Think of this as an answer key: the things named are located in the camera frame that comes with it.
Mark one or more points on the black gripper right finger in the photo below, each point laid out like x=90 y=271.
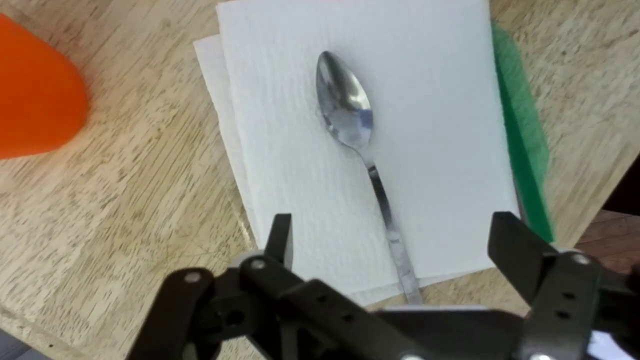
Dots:
x=567 y=301

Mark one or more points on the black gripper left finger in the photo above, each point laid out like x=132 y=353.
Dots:
x=267 y=313

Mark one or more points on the silver spoon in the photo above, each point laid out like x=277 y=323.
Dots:
x=347 y=110

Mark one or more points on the green mat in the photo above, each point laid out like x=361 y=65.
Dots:
x=526 y=132

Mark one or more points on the orange plastic cup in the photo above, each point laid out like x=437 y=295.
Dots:
x=33 y=92

